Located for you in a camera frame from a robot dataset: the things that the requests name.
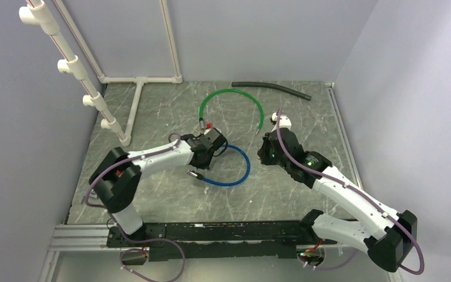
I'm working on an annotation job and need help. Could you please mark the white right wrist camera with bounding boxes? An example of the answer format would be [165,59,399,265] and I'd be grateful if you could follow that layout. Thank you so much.
[270,112,292,132]

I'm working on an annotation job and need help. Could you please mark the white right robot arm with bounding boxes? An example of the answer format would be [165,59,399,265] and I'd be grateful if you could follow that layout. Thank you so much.
[257,127,425,275]

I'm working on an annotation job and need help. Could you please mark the green cable lock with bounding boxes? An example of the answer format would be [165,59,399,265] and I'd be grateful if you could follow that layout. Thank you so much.
[198,88,265,136]

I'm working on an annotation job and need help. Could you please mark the aluminium extrusion frame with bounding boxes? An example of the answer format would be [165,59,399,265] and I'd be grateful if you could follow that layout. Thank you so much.
[38,82,405,282]

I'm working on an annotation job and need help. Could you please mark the white PVC pipe frame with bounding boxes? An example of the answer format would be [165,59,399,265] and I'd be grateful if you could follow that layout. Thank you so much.
[19,1,183,146]

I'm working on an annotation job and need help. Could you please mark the blue cable lock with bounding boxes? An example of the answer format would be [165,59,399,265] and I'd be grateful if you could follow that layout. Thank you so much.
[187,145,251,187]

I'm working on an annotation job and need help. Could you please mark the black foam tube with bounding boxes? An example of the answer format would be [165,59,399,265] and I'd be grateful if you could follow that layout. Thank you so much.
[231,82,312,101]

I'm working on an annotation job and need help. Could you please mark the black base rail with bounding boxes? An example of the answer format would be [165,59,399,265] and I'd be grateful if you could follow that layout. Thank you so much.
[106,220,320,262]

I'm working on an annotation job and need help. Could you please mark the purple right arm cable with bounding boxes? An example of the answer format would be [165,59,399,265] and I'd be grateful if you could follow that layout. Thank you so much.
[275,109,425,276]

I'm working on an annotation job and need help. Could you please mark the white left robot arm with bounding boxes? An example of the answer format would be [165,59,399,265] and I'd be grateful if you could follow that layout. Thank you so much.
[89,128,227,247]

